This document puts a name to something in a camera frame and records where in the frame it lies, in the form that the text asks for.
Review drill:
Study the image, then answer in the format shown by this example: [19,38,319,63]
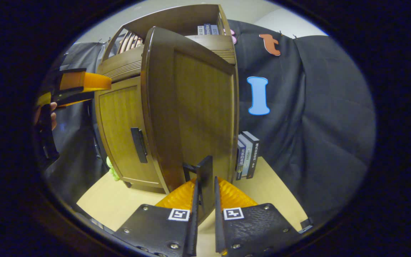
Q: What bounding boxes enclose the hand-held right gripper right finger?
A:
[214,177,302,257]

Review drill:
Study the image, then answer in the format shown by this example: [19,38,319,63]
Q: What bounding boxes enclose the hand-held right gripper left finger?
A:
[115,177,201,257]

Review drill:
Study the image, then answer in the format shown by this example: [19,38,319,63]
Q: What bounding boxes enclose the wooden shoe cabinet door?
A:
[95,77,163,186]
[141,26,240,195]

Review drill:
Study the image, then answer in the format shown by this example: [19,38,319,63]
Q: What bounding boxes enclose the black door handle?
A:
[183,155,214,223]
[131,127,148,164]

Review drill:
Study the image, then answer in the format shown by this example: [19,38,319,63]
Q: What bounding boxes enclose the wooden double-door shoe cabinet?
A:
[95,4,240,195]

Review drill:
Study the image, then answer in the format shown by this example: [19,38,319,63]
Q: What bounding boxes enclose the small blue book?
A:
[236,140,246,181]

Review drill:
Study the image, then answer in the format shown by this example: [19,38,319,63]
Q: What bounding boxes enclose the light green object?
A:
[106,156,121,182]

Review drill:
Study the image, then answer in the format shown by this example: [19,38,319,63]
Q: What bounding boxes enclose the black book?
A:
[243,131,260,180]

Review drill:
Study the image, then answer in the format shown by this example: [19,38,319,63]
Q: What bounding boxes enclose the grey book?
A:
[239,134,253,177]

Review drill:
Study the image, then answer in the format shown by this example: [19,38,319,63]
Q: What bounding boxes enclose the black backdrop cloth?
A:
[43,20,376,229]

